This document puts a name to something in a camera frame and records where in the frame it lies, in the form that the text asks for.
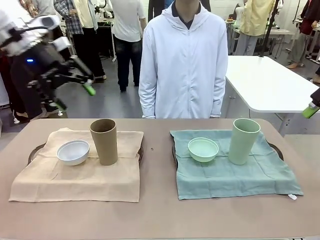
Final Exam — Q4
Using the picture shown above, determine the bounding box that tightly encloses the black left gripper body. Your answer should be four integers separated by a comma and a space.
24, 44, 76, 85

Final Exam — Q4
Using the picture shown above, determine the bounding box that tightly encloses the white bowl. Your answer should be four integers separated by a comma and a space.
56, 139, 91, 167

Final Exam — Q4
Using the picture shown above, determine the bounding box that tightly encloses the light green tall cup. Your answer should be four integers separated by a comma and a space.
227, 118, 261, 166

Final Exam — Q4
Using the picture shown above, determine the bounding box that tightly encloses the brown tall cup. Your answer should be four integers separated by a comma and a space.
89, 118, 119, 166

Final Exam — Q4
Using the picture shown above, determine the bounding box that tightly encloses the beige cloth mat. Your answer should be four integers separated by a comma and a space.
8, 127, 145, 204

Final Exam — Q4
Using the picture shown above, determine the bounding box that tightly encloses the teal green cloth mat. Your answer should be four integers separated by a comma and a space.
169, 129, 305, 201

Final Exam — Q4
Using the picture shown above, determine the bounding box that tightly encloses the light green bowl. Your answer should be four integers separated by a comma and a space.
187, 137, 220, 164

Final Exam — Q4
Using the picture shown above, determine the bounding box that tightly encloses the bystander in dark trousers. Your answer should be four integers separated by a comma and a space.
0, 53, 68, 124

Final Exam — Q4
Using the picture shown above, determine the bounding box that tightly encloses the bystander in plaid shirt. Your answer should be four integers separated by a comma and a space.
53, 0, 85, 60

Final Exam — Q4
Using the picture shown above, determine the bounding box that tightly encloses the white table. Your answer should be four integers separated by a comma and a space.
224, 55, 320, 138

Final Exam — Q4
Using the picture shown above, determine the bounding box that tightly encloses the bystander in cream shirt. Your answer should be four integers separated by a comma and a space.
77, 0, 108, 82

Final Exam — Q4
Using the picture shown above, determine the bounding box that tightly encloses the bystander in white t-shirt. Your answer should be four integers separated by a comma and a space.
111, 0, 146, 93

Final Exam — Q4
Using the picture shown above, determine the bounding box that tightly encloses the bystander in maroon top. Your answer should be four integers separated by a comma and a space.
286, 0, 320, 70

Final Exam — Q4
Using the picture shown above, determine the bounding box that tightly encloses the person in white hooded jacket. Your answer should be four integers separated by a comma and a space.
138, 0, 229, 120

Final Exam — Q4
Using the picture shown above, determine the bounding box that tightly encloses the dark brown handled tray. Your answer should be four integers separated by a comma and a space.
27, 142, 145, 165
171, 141, 285, 169

